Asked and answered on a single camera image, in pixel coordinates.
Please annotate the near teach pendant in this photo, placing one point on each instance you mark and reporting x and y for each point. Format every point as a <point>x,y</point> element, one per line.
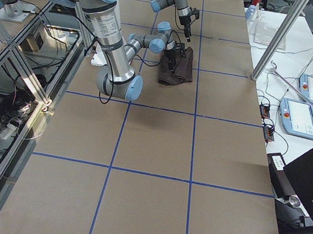
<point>297,118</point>

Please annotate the small electronics board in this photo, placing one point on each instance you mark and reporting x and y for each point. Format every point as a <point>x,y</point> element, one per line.
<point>268,133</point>
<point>264,111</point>

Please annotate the black box with label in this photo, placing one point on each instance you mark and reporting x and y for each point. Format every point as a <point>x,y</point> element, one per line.
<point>278,177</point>

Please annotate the aluminium frame post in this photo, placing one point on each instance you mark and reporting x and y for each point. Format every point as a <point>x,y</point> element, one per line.
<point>283,30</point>

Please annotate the clear plastic bag with board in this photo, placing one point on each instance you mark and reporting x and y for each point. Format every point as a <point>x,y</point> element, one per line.
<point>264,33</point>

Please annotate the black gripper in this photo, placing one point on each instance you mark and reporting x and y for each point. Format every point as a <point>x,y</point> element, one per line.
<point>185,22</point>
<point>170,54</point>

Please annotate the dark brown t-shirt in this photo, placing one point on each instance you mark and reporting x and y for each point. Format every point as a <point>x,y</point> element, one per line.
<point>182,70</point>

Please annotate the metal cup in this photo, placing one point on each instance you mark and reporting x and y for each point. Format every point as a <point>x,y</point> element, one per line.
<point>294,201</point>

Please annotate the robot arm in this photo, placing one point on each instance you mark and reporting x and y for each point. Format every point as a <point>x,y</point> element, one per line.
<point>118,78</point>
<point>158,5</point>

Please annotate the aluminium extrusion frame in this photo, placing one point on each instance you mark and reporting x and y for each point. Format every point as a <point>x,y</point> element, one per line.
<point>33,63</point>

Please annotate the brown paper table cover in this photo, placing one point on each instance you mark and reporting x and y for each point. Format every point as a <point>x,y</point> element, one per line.
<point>185,159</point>

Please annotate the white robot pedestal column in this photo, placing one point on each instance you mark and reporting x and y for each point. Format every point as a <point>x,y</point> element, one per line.
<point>98,59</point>

